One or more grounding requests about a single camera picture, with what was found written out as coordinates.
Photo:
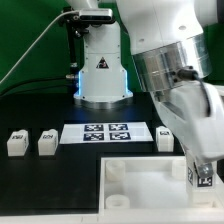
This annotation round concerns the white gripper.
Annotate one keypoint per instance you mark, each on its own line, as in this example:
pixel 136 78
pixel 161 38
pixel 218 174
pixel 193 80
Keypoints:
pixel 185 114

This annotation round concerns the white square tabletop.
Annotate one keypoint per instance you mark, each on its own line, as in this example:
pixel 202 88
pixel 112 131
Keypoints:
pixel 143 183

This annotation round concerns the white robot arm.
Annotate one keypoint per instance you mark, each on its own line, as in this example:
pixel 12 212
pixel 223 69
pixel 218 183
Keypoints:
pixel 167 46

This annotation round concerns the white marker sheet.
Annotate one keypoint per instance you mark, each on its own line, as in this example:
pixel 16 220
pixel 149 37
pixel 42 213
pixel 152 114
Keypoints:
pixel 105 133

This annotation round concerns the black camera on stand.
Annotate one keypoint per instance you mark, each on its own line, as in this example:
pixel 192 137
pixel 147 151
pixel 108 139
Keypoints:
pixel 71 40

